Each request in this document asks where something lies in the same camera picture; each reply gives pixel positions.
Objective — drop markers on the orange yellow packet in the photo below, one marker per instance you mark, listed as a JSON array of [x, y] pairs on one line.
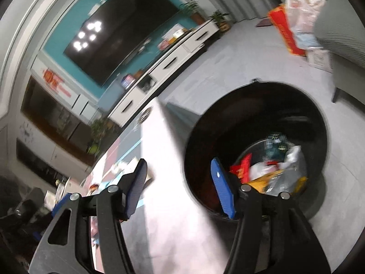
[[265, 184]]

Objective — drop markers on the dark doormat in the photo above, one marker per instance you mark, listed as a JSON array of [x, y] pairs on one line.
[[263, 22]]

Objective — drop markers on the potted plant brown pot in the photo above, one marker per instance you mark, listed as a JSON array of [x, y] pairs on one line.
[[194, 12]]

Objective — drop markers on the silver plastic bag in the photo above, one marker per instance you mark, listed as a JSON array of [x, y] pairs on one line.
[[293, 159]]

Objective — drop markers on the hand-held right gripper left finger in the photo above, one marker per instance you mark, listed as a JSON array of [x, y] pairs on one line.
[[136, 189]]

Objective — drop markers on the white plastic bag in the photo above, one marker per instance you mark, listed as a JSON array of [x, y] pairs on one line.
[[302, 17]]

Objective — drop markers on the dark wooden display cabinet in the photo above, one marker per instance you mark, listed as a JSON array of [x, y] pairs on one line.
[[54, 120]]

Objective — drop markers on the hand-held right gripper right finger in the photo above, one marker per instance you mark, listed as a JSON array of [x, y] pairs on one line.
[[223, 189]]

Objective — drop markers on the red foil wrapper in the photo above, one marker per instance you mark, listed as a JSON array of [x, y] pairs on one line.
[[242, 168]]

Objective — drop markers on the white box with label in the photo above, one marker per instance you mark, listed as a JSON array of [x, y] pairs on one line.
[[174, 32]]

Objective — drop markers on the red wall ornament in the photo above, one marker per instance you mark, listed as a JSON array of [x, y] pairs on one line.
[[54, 81]]

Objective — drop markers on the white television cabinet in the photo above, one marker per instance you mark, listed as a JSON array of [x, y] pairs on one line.
[[171, 60]]

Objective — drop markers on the grey sofa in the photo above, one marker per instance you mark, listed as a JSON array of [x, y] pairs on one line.
[[345, 34]]

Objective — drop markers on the potted plant yellow pot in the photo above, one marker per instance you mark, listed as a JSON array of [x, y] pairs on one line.
[[221, 22]]

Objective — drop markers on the white crumpled tissue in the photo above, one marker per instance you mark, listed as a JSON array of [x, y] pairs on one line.
[[125, 167]]

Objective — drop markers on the large black television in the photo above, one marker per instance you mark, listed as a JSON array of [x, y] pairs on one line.
[[119, 34]]

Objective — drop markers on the potted plant green pot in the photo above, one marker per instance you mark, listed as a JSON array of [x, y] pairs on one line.
[[98, 137]]

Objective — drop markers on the black round trash bin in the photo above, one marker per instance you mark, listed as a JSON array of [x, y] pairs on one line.
[[256, 114]]

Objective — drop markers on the white cardboard box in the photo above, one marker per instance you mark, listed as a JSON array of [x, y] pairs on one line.
[[319, 60]]

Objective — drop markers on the clear plastic bottle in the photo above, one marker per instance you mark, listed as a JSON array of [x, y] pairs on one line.
[[275, 145]]

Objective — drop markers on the red paper bag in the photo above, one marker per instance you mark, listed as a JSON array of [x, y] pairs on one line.
[[285, 31]]

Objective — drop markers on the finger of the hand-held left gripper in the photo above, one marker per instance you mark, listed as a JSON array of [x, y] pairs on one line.
[[60, 204]]

